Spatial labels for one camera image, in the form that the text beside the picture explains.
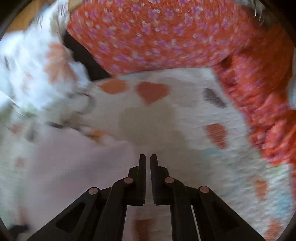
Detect pale pink knit sweater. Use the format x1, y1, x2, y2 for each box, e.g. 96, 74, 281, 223
21, 126, 139, 233

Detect heart patterned quilt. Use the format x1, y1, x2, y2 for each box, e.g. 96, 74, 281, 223
1, 69, 295, 240

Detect white floral pillow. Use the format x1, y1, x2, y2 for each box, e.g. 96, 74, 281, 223
1, 1, 90, 112

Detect red floral blanket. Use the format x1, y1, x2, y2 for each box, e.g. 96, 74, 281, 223
67, 1, 295, 164

